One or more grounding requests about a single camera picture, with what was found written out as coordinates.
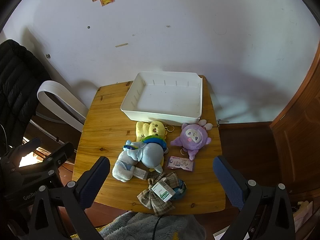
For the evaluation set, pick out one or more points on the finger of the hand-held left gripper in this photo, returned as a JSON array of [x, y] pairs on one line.
[[28, 143], [61, 152]]

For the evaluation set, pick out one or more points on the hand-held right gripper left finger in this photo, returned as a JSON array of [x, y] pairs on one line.
[[96, 180]]

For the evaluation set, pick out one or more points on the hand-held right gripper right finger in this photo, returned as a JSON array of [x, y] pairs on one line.
[[228, 180]]

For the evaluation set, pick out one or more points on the white and blue plush toy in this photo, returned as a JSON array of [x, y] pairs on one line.
[[122, 170]]

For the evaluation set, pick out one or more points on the plaid fabric bow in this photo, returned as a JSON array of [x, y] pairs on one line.
[[150, 200]]

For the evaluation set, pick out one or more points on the purple plush toy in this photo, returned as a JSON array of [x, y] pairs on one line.
[[191, 136]]

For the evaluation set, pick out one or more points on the blue elephant plush toy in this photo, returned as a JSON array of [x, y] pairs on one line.
[[150, 155]]

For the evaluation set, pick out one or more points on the green and white small box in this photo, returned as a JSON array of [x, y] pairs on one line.
[[163, 191]]

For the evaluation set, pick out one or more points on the yellow plush toy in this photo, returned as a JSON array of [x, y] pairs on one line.
[[152, 130]]

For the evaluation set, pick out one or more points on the white plastic bin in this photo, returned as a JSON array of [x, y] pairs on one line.
[[165, 100]]

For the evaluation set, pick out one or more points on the small clear packet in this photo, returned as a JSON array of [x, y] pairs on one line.
[[140, 173]]

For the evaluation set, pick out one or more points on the pink tissue packet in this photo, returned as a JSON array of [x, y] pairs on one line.
[[180, 163]]

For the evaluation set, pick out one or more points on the white curved appliance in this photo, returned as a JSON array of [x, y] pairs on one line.
[[65, 100]]

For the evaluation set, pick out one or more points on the black padded jacket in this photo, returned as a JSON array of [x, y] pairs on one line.
[[17, 85]]

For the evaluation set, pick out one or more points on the grey fluffy blanket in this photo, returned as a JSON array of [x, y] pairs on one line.
[[135, 227]]

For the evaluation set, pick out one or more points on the brown wooden door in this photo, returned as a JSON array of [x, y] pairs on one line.
[[297, 135]]

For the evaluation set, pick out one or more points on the white cardboard box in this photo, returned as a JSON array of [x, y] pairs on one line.
[[303, 215]]

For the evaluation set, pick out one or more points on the strip of wall tape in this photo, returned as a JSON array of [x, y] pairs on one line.
[[121, 45]]

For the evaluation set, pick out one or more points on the orange rectangular wall sticker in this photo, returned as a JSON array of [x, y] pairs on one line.
[[107, 0]]

